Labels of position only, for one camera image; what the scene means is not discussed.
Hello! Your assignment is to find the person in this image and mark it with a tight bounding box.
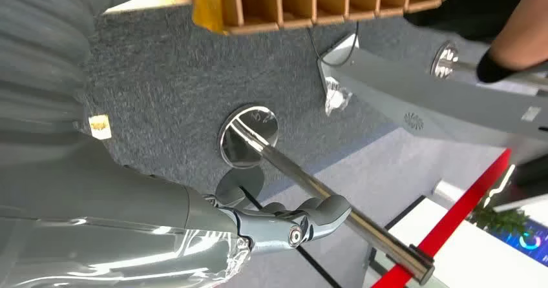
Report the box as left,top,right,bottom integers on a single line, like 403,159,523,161
404,0,548,84

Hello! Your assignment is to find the white yellow paper scrap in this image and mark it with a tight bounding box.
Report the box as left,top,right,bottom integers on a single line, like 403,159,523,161
88,114,114,141

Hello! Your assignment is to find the crumpled clear plastic wrap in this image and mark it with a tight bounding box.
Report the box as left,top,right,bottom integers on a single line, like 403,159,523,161
323,76,353,117

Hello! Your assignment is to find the wooden compartment tray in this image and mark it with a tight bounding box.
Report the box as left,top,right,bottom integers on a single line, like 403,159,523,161
190,0,458,36

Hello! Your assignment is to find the grey floor kiosk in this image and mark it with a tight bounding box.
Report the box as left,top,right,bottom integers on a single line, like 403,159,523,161
318,34,548,151

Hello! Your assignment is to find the red barrier belt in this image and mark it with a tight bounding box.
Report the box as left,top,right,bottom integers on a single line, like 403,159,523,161
371,149,513,288

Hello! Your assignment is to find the white platform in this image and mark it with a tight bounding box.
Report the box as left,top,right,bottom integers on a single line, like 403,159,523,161
364,195,548,288

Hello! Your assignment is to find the green plant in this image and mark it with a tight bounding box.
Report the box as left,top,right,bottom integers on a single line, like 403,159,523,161
470,203,531,236

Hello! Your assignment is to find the blue lit display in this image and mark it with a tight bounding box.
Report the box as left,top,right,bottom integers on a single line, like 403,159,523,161
492,218,548,266

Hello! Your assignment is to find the chrome stanchion post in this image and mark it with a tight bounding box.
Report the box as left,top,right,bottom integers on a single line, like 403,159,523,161
218,103,436,285

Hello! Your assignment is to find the thin black cable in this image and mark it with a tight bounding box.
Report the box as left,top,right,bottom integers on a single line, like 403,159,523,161
307,21,361,68

